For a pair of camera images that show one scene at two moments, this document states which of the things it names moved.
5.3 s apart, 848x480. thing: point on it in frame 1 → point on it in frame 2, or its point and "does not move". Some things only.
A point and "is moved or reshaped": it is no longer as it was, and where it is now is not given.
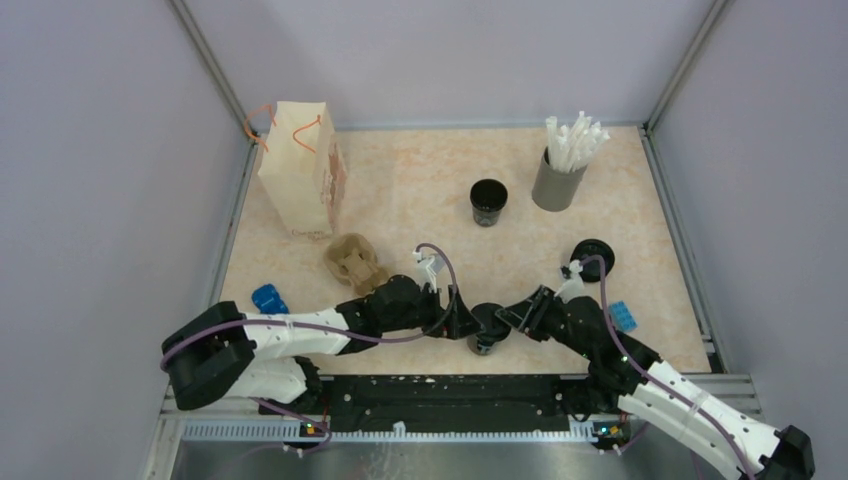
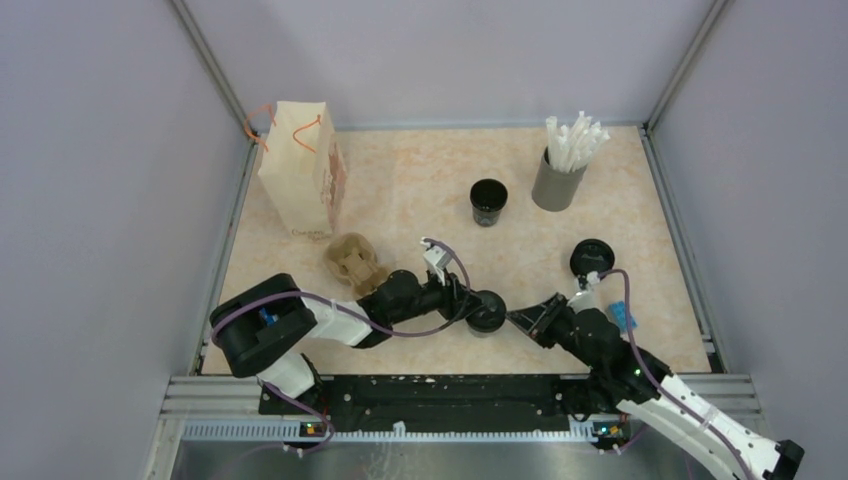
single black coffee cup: x=478 y=347 is moved or reshaped
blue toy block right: x=621 y=316 does not move
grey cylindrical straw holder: x=553 y=190 does not move
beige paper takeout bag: x=303 y=171 does not move
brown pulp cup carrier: x=352 y=260 does not move
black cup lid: x=495 y=328 is moved or reshaped
